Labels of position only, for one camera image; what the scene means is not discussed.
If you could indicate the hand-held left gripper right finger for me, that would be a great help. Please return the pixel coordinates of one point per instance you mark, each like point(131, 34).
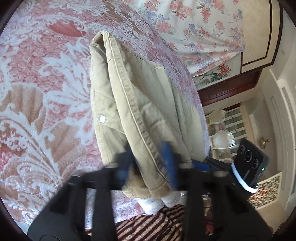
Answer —
point(168, 160)

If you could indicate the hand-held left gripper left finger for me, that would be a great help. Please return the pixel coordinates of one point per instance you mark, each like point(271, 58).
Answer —
point(124, 166)

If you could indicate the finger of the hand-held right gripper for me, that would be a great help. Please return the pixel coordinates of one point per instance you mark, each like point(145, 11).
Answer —
point(201, 165)

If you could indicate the khaki trousers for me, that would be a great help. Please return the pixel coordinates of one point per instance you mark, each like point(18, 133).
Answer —
point(129, 92)

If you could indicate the white ornate chair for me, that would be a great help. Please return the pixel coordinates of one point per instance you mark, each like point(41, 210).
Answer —
point(218, 115)
point(223, 139)

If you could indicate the white lattice panel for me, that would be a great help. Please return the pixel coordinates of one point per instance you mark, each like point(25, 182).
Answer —
point(268, 190)

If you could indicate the white glass door cabinet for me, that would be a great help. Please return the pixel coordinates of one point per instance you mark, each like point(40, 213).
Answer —
point(234, 122)

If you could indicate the white panel door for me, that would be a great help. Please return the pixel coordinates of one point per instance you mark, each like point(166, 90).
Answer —
point(279, 115)

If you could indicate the person's striped sweater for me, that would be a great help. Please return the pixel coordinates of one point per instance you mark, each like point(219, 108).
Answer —
point(148, 224)

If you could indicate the flower and bird painted panel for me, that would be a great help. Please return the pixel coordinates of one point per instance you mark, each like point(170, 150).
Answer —
point(212, 75)

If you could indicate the pink floral bedspread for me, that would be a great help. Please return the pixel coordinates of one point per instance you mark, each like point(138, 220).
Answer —
point(46, 92)

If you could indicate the floral bed sheet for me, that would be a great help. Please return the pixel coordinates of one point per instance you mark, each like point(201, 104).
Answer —
point(196, 27)

